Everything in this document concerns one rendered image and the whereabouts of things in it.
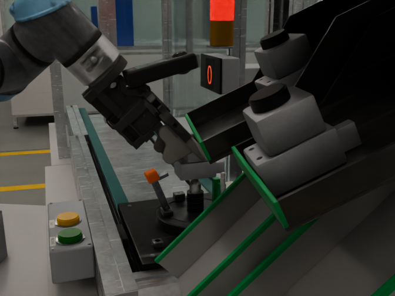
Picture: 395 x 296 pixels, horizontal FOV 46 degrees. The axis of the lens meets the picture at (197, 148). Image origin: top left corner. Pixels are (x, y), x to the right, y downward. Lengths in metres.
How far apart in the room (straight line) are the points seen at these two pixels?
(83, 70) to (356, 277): 0.46
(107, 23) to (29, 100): 4.13
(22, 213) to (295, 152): 0.94
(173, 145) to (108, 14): 1.11
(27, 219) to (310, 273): 0.82
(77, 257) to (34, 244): 0.27
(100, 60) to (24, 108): 5.21
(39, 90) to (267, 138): 5.54
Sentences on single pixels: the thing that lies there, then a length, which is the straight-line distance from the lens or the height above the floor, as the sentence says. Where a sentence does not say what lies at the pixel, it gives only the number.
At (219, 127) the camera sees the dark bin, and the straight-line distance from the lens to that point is 0.52.
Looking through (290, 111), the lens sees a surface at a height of 1.26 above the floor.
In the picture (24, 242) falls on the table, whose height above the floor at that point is 0.86.
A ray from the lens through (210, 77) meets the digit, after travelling 0.97.
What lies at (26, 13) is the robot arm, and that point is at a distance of 0.69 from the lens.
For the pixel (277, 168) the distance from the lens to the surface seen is 0.34.
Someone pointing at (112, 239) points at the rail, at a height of 0.96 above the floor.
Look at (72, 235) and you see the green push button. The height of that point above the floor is 0.97.
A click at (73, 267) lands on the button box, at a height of 0.93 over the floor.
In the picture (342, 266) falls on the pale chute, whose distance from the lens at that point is 0.46.
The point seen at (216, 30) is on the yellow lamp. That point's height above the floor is 1.29.
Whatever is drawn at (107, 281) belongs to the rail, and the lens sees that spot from 0.70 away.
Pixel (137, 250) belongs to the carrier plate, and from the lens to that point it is 0.74.
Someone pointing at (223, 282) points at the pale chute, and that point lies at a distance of 0.49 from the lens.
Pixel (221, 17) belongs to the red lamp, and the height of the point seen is 1.32.
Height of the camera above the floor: 1.32
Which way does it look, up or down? 16 degrees down
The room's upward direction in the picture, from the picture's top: straight up
